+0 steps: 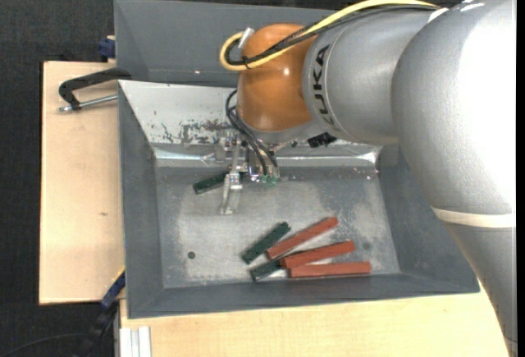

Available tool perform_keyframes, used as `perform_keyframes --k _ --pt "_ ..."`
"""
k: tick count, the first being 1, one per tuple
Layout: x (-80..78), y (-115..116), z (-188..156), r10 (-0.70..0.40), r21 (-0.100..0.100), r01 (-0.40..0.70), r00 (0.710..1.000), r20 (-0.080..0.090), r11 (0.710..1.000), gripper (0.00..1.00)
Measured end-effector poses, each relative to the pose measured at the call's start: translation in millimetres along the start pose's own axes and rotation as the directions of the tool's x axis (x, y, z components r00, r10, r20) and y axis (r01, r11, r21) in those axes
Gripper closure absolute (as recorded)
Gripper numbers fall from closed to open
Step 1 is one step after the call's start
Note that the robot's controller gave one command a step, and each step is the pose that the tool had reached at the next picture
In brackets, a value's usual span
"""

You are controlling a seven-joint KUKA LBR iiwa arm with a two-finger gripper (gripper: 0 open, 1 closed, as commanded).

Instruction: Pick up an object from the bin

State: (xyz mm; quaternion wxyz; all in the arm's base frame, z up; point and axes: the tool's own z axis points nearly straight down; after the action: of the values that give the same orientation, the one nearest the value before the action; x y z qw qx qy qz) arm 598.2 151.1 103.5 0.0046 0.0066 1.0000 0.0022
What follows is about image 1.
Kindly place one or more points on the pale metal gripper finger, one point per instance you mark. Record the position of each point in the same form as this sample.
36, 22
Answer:
235, 193
225, 199

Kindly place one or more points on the dark green flat block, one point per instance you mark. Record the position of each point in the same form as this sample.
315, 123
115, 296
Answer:
264, 271
266, 243
207, 184

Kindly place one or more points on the grey metal bin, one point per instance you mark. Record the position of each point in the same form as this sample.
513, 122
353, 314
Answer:
213, 232

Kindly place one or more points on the red-brown flat block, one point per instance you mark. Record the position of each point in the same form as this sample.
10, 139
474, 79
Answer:
330, 269
320, 253
303, 237

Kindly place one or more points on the pale wood flat board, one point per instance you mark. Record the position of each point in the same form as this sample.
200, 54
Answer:
80, 191

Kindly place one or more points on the black cylinder on white bracket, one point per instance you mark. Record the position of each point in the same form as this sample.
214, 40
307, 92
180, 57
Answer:
322, 140

